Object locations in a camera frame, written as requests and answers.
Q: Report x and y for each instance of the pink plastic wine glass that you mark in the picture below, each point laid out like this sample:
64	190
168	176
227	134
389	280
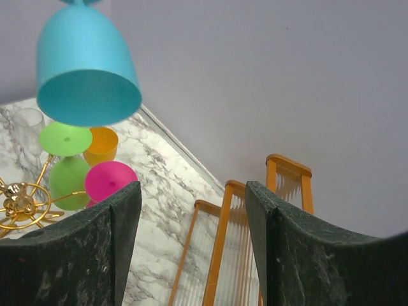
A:
107	178

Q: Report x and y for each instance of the clear champagne flute back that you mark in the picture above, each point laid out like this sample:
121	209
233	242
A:
27	126

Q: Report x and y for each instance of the green plastic wine glass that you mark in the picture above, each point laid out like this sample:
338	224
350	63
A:
67	177

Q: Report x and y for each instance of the orange plastic wine glass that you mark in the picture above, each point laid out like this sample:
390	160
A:
103	147

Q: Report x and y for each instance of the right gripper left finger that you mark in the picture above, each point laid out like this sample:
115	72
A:
83	259

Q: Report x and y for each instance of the blue plastic wine glass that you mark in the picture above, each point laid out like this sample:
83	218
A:
85	74

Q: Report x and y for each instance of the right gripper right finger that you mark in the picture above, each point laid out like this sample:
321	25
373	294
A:
303	260

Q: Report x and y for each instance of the wooden dish rack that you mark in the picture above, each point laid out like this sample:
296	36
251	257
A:
217	265

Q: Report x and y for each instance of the gold wire wine glass rack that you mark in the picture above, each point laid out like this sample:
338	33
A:
27	206

